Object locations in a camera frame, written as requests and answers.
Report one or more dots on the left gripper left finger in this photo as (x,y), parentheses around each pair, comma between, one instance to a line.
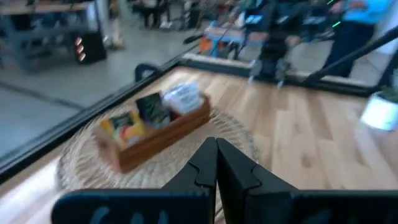
(196,180)

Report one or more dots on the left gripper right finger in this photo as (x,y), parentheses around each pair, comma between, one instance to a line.
(245,193)

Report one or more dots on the dark foil tea packet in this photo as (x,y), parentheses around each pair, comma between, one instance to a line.
(152,110)

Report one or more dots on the orange white tea packet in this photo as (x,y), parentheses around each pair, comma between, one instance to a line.
(183,98)

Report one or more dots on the yellow fruit tea packet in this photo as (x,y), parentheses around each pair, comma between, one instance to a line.
(124,132)

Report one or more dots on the wooden tea box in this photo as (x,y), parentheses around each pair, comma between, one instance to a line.
(155,146)

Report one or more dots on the round woven placemat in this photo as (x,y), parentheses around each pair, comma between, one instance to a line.
(84,168)

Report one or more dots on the black table clamp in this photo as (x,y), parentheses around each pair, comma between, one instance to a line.
(143,70)

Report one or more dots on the succulent in white pot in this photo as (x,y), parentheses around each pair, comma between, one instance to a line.
(379,115)

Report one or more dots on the black speaker box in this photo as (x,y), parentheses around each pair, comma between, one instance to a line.
(93,49)

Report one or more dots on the person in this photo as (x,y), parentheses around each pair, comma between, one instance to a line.
(357,12)

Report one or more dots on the background wooden table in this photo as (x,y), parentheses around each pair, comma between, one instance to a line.
(18,46)

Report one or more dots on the black aluminium table frame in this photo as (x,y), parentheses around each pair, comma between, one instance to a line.
(62,132)

